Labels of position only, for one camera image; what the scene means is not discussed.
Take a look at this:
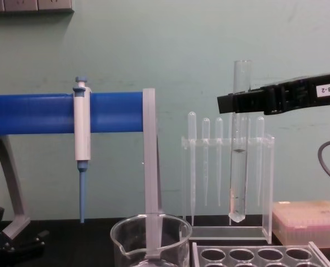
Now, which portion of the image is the clear acrylic dropper rack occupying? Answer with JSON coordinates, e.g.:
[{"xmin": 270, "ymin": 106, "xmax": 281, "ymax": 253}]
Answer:
[{"xmin": 180, "ymin": 133, "xmax": 276, "ymax": 243}]

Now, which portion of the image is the translucent pipette tip box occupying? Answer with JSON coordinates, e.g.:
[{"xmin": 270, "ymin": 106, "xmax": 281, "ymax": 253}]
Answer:
[{"xmin": 272, "ymin": 200, "xmax": 330, "ymax": 249}]

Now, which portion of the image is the grey cable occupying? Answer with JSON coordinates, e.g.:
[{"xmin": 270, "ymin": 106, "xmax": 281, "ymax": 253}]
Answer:
[{"xmin": 317, "ymin": 139, "xmax": 330, "ymax": 186}]

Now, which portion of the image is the clear plastic dropper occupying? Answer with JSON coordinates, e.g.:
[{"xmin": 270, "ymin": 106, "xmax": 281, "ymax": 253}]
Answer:
[
  {"xmin": 228, "ymin": 113, "xmax": 237, "ymax": 140},
  {"xmin": 214, "ymin": 116, "xmax": 224, "ymax": 207},
  {"xmin": 242, "ymin": 113, "xmax": 253, "ymax": 140}
]

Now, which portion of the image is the blue and grey pipette stand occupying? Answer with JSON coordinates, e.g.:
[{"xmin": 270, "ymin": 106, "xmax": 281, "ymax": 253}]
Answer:
[{"xmin": 0, "ymin": 88, "xmax": 166, "ymax": 258}]

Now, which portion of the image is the clear glass beaker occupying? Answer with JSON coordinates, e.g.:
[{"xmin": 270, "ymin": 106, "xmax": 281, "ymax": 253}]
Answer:
[{"xmin": 109, "ymin": 213, "xmax": 193, "ymax": 267}]

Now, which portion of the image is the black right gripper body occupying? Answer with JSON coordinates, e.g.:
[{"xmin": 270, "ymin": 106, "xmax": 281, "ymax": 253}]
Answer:
[{"xmin": 306, "ymin": 71, "xmax": 330, "ymax": 108}]

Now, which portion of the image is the clear glass test tube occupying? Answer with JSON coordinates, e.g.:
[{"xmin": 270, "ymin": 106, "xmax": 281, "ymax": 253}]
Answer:
[{"xmin": 227, "ymin": 59, "xmax": 252, "ymax": 225}]

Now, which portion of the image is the clear acrylic test tube rack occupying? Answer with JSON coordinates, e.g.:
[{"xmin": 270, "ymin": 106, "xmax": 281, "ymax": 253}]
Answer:
[{"xmin": 192, "ymin": 241, "xmax": 330, "ymax": 267}]

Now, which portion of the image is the grey wall socket panel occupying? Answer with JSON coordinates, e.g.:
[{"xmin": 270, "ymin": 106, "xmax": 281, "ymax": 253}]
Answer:
[{"xmin": 0, "ymin": 0, "xmax": 74, "ymax": 14}]

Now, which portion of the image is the white and blue pipette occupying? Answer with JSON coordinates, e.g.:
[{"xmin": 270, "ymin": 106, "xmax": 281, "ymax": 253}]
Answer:
[{"xmin": 72, "ymin": 75, "xmax": 93, "ymax": 224}]

